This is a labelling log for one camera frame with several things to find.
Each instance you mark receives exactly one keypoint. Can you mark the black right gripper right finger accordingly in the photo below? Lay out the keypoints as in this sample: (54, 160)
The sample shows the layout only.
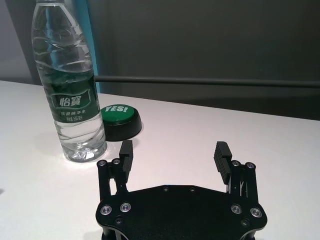
(222, 160)

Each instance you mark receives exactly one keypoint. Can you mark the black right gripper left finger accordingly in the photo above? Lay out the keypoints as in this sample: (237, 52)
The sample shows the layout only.
(125, 162)

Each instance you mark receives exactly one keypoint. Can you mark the clear water bottle green label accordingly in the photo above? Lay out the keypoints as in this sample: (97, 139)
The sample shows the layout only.
(72, 100)

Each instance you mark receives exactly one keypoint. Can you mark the green YES button black base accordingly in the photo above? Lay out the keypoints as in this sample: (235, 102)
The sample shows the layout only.
(122, 125)

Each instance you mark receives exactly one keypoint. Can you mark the glass window strip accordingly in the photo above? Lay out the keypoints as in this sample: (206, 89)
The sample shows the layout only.
(99, 87)

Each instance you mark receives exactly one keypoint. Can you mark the grey horizontal handrail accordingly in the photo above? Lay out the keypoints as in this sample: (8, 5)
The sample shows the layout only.
(200, 81)

